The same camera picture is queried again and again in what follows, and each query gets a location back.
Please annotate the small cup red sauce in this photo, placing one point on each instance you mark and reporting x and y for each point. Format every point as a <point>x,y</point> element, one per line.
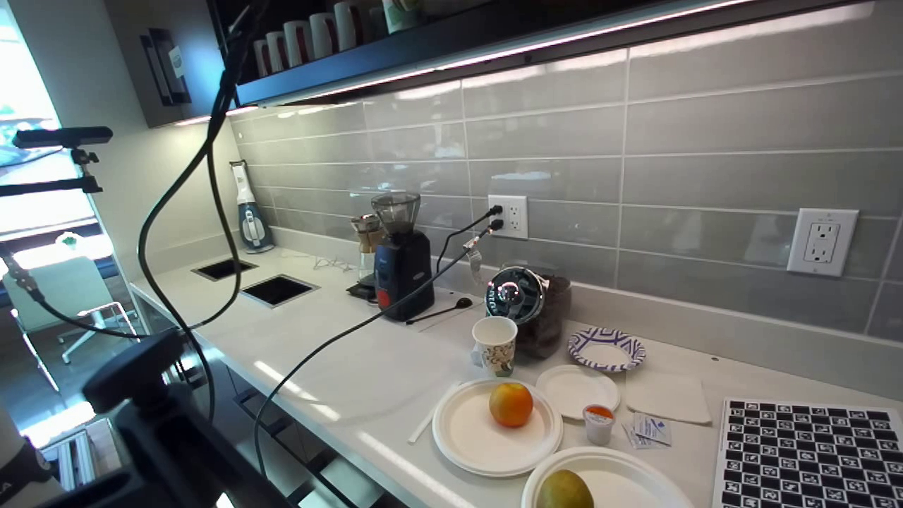
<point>599,425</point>

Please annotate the white wall outlet with plugs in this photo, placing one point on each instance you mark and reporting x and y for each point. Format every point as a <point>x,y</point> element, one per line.
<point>515,214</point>

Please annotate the white paper napkin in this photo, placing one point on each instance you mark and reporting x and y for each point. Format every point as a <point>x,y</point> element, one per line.
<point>668,396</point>

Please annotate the large white paper plate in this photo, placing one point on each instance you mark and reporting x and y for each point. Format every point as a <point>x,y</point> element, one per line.
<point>469,439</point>

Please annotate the black coffee grinder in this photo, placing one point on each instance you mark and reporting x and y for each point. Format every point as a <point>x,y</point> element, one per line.
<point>403,268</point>

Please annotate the black flat scale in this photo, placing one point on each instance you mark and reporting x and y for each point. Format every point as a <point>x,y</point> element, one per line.
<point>361,288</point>

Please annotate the black white checkerboard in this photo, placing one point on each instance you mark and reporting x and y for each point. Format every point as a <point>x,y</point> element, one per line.
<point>808,454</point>

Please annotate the small white paper plate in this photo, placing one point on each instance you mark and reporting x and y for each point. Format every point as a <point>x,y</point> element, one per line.
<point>575,389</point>

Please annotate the orange fruit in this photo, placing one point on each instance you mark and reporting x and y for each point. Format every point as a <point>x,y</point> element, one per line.
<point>512,405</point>

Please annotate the black bar camera on arm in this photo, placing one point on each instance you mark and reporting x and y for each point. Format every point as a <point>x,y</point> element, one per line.
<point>60,137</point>

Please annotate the small brown jar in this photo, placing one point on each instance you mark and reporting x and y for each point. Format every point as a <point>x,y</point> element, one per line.
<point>364,228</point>

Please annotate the white plate with rim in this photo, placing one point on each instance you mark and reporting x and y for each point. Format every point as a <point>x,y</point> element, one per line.
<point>636,484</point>

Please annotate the white empty wall outlet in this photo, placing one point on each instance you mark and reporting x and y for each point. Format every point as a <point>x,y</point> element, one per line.
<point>821,241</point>

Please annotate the blue patterned paper plate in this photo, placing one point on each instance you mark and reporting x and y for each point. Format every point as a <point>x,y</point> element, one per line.
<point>608,350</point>

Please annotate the small white tap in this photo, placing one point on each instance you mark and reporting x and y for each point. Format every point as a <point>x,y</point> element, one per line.
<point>469,252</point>

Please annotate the black wall shelf unit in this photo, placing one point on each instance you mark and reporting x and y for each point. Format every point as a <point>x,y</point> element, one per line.
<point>376,60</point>

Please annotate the white black wall dispenser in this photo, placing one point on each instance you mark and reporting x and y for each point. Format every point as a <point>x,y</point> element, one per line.
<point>249,213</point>

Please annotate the shiny silver kettle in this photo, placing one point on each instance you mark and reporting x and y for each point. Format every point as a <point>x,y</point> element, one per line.
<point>515,293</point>

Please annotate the yellow green fruit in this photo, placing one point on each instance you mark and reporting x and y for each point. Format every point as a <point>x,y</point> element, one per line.
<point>564,492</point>

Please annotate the white card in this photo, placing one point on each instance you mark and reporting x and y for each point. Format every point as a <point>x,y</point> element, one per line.
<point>649,430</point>

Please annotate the white plastic utensil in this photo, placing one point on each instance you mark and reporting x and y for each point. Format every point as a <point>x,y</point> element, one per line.
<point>424,425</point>

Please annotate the white office chair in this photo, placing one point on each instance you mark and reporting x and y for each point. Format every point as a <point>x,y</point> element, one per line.
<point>70,290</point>

